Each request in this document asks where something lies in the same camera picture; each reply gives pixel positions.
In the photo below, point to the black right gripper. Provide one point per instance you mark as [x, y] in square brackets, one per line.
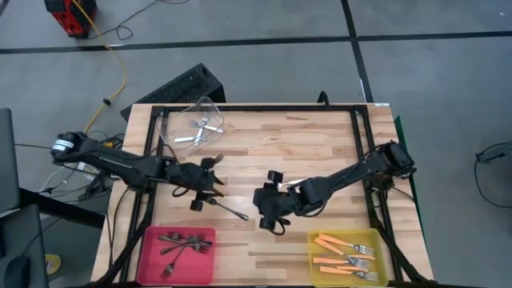
[282, 202]

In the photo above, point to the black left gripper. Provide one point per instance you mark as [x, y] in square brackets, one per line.
[188, 176]

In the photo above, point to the long dark metal fork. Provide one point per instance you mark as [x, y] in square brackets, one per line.
[232, 211]

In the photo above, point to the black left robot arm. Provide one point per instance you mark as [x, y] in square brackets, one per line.
[104, 158]

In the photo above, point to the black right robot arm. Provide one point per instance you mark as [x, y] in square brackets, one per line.
[352, 172]

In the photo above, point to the clear plastic bin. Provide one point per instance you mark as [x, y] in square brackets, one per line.
[170, 124]

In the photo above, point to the pink plastic bin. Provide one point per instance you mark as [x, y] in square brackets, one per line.
[200, 272]

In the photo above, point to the black perforated computer case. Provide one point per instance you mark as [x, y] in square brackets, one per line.
[180, 88]

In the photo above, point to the yellow plastic bin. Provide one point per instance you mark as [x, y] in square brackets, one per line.
[380, 240]

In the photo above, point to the black floor beam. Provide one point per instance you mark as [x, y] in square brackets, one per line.
[60, 208]

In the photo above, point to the upright side panel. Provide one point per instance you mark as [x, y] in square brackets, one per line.
[402, 128]

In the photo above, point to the yellow round disc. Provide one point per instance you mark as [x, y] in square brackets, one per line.
[54, 264]

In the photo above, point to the grey flat screen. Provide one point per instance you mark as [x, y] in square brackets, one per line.
[8, 160]

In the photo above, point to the black computer mouse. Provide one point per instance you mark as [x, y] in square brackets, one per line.
[16, 272]

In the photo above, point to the red and black case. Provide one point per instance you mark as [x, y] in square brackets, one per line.
[68, 20]

